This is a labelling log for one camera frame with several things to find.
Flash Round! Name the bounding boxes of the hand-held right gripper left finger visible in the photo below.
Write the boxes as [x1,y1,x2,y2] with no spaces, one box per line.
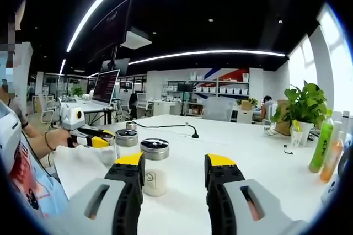
[44,152,146,235]

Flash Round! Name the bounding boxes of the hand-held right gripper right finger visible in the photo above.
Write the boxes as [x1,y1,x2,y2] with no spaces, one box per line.
[204,153,308,235]

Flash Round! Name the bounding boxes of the short seasoning bottle white contents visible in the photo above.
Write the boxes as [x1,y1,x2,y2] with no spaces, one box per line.
[99,135,118,167]

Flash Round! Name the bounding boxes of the tall seasoning bottle brown contents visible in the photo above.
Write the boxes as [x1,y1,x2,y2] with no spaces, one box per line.
[114,129,140,161]

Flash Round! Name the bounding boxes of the tall seasoning bottle white contents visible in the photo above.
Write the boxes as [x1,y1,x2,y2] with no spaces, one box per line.
[140,137,170,197]

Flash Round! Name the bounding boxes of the orange drink bottle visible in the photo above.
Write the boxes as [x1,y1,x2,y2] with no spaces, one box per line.
[319,138,345,183]

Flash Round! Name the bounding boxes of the green drink bottle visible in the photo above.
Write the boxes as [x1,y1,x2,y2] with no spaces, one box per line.
[308,109,335,174]

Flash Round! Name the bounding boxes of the white slim bottle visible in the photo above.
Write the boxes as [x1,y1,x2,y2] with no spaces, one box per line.
[340,110,351,143]

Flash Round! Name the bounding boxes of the person's left hand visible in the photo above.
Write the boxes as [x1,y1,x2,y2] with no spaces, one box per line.
[51,129,72,151]

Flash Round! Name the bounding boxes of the small green desk plant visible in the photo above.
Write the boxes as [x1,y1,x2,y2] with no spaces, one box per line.
[70,86,84,98]

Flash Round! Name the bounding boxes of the white office chair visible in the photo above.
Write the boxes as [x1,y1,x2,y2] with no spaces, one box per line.
[136,93,154,116]
[269,102,279,125]
[38,93,55,125]

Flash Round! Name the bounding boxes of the white laptop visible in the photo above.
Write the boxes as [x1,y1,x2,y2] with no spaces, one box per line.
[59,68,121,113]

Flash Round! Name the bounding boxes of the white chest-worn device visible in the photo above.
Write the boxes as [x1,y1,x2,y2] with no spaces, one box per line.
[0,105,22,175]

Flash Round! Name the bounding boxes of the small hanging monitor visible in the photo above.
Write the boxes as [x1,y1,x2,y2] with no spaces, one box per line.
[101,58,131,73]

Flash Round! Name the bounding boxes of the white low cabinet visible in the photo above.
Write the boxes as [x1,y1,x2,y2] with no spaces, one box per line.
[236,109,254,124]
[152,101,179,116]

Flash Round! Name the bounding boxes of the clear plastic cup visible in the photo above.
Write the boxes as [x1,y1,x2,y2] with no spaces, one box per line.
[291,120,304,148]

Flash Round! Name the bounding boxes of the small striped object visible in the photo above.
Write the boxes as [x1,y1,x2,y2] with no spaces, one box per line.
[263,125,279,137]

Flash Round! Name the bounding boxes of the brown paper bag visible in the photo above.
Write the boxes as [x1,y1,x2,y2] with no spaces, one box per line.
[274,99,293,136]

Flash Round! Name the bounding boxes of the white ceiling air unit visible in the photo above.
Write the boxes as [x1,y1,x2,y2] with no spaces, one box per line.
[120,26,153,50]

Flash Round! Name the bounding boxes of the black monitor on stand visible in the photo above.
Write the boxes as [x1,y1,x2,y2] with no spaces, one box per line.
[176,82,194,117]

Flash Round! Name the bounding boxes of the large hanging dark monitor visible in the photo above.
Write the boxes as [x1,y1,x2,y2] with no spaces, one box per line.
[90,0,133,54]

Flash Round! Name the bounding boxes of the long curved ceiling light strip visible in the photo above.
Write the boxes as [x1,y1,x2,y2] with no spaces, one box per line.
[66,0,140,53]

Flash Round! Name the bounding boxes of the green potted plant white pot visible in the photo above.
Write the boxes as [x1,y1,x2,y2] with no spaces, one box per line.
[270,80,329,146]

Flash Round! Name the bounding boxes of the small leafy plant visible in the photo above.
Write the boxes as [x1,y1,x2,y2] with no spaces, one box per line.
[236,97,259,108]

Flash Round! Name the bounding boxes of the grey mesh office chair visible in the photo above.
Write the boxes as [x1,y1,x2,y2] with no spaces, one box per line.
[202,96,235,122]

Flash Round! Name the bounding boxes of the row of white storage boxes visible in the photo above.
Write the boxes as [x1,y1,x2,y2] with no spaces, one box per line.
[195,86,249,95]

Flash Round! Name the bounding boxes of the narrow window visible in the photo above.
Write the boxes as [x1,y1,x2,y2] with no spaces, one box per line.
[288,35,318,92]

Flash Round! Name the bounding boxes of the large window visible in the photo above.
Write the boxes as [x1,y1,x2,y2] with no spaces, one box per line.
[317,3,353,114]

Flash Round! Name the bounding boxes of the brown bead bracelet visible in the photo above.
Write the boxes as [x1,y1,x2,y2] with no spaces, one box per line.
[44,131,57,152]

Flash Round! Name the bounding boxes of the black table cable with plug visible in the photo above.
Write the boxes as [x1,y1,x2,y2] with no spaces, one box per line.
[129,119,200,140]

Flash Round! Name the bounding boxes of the wall shelf unit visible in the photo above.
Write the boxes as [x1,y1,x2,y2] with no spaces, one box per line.
[167,79,250,99]

